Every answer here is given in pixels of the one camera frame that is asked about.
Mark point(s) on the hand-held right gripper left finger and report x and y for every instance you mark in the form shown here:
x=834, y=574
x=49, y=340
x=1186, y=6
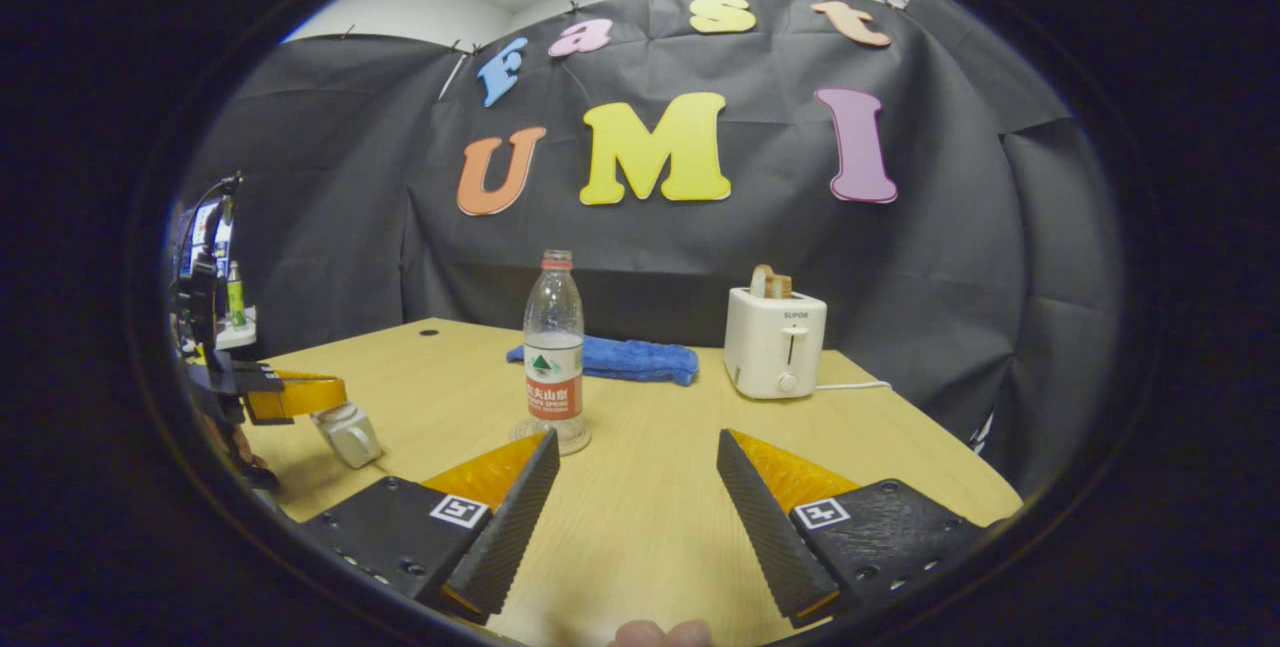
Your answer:
x=510, y=527

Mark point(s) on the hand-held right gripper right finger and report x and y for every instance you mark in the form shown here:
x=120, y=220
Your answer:
x=765, y=527

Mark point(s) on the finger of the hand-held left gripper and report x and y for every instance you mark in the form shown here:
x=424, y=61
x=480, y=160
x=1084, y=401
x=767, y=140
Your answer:
x=300, y=397

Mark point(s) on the white ceramic teacup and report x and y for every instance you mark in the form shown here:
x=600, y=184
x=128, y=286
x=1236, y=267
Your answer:
x=355, y=447

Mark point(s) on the clear plastic water bottle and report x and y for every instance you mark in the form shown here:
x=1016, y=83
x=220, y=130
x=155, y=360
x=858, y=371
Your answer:
x=553, y=367

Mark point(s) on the green drink bottle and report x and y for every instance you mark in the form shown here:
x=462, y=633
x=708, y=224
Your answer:
x=236, y=297

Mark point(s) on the white side table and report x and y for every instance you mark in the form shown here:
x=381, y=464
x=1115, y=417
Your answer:
x=238, y=335

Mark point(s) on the computer monitor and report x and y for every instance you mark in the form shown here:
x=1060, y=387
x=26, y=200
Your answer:
x=205, y=237

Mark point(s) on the white toaster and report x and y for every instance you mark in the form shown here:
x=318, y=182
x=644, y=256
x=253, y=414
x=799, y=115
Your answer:
x=770, y=347

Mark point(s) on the blue towel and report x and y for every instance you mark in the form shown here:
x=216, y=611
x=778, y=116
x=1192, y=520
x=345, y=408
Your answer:
x=640, y=359

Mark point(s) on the bread slice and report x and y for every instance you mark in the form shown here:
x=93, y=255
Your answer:
x=770, y=282

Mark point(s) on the black backdrop cloth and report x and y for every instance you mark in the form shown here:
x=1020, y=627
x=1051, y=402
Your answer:
x=950, y=277

